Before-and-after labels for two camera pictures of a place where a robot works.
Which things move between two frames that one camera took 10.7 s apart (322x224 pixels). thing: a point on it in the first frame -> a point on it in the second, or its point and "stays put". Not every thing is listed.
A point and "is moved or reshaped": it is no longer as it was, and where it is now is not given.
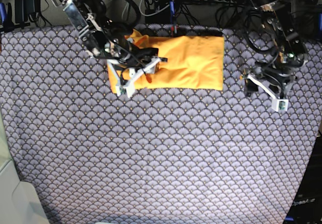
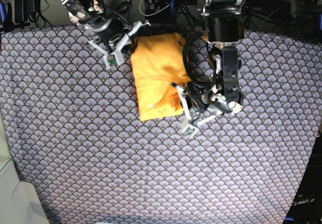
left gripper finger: x=279 y=104 -> x=207 y=119
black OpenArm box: x=307 y=207 stays put
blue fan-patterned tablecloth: x=159 y=156 stays put
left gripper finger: x=250 y=86 -> x=189 y=130
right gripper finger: x=129 y=84 -> x=117 y=54
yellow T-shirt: x=194 y=62 is moved or reshaped
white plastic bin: x=19 y=203 stays put
